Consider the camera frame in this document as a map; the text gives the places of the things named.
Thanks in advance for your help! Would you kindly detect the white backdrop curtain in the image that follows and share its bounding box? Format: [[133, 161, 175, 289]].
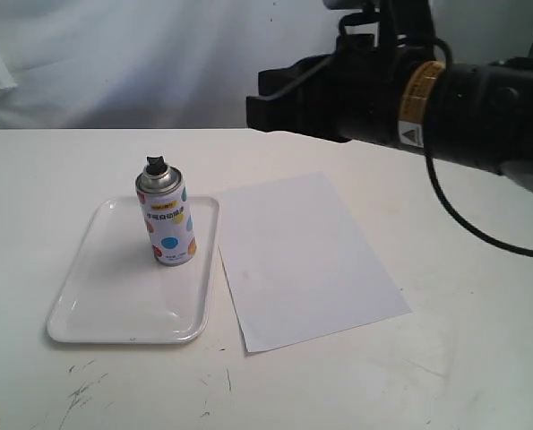
[[0, 0, 533, 131]]

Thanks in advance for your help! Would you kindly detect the polka dot spray can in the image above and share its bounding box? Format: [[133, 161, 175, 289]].
[[135, 156, 197, 266]]

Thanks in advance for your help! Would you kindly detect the white paper sheet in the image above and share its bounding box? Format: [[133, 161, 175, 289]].
[[218, 173, 410, 353]]

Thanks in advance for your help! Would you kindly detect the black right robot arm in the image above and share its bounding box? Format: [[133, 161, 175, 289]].
[[245, 1, 533, 193]]

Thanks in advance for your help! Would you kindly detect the white plastic tray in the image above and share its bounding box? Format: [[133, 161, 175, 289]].
[[47, 196, 220, 345]]

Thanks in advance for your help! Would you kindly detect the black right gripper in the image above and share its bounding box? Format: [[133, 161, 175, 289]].
[[245, 38, 432, 146]]

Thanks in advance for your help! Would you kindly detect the black cable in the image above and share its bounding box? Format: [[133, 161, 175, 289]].
[[337, 13, 533, 260]]

